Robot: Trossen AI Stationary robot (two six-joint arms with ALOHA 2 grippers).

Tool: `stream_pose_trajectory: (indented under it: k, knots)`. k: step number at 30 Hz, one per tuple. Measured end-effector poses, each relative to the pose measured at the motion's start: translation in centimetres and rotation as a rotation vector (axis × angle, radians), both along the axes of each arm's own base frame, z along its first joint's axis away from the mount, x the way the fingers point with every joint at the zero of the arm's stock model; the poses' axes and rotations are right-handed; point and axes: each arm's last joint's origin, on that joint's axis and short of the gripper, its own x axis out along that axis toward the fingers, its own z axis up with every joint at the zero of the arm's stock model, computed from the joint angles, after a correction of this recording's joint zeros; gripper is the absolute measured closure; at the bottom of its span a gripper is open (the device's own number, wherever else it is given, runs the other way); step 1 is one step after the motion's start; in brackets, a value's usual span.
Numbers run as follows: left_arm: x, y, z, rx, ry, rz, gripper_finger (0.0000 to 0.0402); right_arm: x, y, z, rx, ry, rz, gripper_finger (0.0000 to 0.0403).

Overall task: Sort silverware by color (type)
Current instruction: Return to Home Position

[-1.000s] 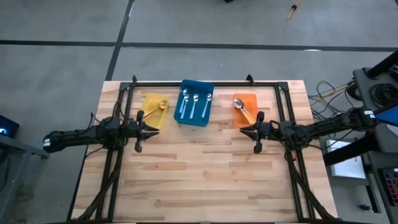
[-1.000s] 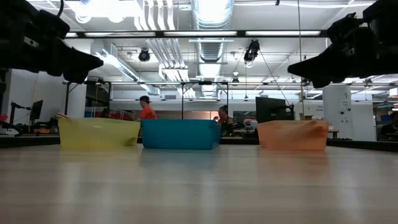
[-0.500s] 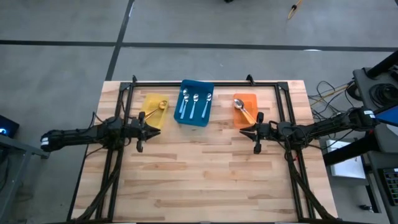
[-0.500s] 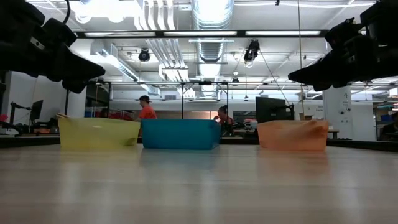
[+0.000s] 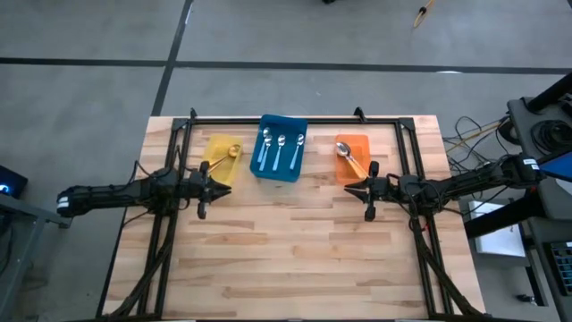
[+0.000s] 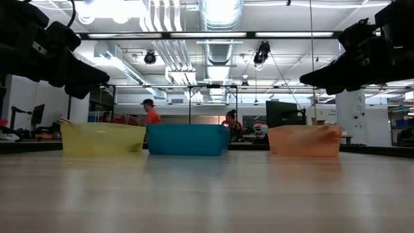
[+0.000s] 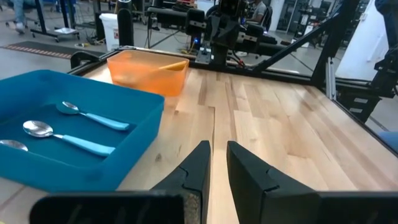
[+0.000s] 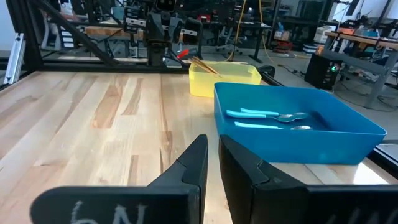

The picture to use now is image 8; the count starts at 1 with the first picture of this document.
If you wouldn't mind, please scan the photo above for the silver aluminium rail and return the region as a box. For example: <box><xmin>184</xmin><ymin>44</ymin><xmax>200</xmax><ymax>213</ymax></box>
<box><xmin>2</xmin><ymin>32</ymin><xmax>26</xmax><ymax>86</ymax></box>

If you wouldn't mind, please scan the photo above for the red tool handle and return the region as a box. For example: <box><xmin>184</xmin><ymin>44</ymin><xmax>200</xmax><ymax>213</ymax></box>
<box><xmin>175</xmin><ymin>48</ymin><xmax>190</xmax><ymax>60</ymax></box>

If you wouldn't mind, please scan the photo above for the blue plastic bin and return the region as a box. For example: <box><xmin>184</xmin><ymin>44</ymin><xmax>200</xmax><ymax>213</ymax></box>
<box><xmin>213</xmin><ymin>82</ymin><xmax>387</xmax><ymax>166</ymax></box>

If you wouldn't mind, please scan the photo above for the yellow plastic bin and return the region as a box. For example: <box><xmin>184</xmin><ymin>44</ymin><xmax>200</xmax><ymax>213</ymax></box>
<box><xmin>188</xmin><ymin>60</ymin><xmax>263</xmax><ymax>98</ymax></box>

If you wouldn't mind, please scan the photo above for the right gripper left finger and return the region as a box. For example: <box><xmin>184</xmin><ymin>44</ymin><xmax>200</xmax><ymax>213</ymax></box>
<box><xmin>147</xmin><ymin>134</ymin><xmax>210</xmax><ymax>224</ymax></box>

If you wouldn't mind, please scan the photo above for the blue-handled silver spoon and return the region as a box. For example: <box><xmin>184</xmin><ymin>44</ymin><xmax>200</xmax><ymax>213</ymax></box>
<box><xmin>239</xmin><ymin>107</ymin><xmax>311</xmax><ymax>121</ymax></box>
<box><xmin>225</xmin><ymin>109</ymin><xmax>299</xmax><ymax>123</ymax></box>
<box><xmin>234</xmin><ymin>121</ymin><xmax>313</xmax><ymax>131</ymax></box>

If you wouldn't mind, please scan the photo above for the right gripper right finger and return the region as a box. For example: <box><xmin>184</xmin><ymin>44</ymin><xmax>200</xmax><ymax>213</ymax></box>
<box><xmin>218</xmin><ymin>134</ymin><xmax>308</xmax><ymax>224</ymax></box>

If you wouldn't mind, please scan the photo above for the wooden-topped background bench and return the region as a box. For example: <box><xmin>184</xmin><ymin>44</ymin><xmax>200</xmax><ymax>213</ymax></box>
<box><xmin>84</xmin><ymin>25</ymin><xmax>147</xmax><ymax>58</ymax></box>

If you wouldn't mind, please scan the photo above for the black background desk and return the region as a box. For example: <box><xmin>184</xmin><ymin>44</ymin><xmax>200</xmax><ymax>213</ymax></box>
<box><xmin>198</xmin><ymin>18</ymin><xmax>273</xmax><ymax>65</ymax></box>

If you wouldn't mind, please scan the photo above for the thin hanging yellow cable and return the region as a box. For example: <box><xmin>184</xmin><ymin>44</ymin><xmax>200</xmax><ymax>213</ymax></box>
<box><xmin>226</xmin><ymin>0</ymin><xmax>275</xmax><ymax>63</ymax></box>

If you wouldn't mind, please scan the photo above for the black computer tower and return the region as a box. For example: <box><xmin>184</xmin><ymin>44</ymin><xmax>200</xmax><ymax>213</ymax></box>
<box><xmin>303</xmin><ymin>53</ymin><xmax>342</xmax><ymax>91</ymax></box>

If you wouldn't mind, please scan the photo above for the grey-legged wooden workbench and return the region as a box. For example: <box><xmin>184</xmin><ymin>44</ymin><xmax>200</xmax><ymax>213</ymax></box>
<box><xmin>320</xmin><ymin>30</ymin><xmax>398</xmax><ymax>110</ymax></box>

